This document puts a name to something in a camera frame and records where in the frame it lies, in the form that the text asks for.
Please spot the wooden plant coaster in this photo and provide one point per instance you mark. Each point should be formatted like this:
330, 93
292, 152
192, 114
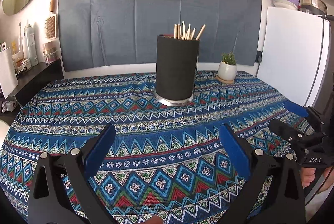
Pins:
224, 81

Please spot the black cylindrical utensil holder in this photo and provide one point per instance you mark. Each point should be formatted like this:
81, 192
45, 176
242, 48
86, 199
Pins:
176, 65

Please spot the small potted succulent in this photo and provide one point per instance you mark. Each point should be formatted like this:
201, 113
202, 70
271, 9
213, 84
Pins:
227, 69

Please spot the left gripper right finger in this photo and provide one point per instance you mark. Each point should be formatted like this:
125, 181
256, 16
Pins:
284, 201

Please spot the white refrigerator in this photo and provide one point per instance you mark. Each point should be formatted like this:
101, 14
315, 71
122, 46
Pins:
295, 54

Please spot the steel cooking pot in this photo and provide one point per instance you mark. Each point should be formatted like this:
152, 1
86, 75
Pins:
317, 7

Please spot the white spray bottle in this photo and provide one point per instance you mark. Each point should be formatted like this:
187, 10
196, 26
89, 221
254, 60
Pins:
31, 46

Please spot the white bowl under colander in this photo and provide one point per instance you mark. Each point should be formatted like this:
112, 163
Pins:
285, 4

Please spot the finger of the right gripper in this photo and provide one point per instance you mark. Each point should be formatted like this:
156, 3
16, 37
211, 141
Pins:
295, 108

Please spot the grey wall cloth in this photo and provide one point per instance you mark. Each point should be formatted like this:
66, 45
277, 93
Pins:
96, 33

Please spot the patterned blue tablecloth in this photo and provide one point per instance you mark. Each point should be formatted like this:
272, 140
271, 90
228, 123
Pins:
165, 160

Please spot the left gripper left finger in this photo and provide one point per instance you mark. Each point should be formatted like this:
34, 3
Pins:
48, 200

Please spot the pink cosmetic jar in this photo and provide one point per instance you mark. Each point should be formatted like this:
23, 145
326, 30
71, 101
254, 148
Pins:
50, 52

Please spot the wooden hairbrush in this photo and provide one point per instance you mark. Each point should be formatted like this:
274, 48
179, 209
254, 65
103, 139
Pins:
51, 22

